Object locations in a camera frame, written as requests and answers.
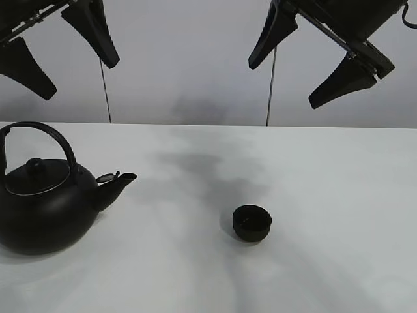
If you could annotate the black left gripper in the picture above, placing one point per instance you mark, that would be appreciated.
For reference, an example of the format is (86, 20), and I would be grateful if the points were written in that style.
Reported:
(17, 63)

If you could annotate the small black teacup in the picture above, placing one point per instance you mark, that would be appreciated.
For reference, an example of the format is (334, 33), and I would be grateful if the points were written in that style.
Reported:
(251, 223)

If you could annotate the black teapot with handle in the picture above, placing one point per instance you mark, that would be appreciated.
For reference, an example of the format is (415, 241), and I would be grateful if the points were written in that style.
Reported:
(47, 205)

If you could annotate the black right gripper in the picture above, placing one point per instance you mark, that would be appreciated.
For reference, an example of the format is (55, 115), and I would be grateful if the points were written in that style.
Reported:
(350, 24)

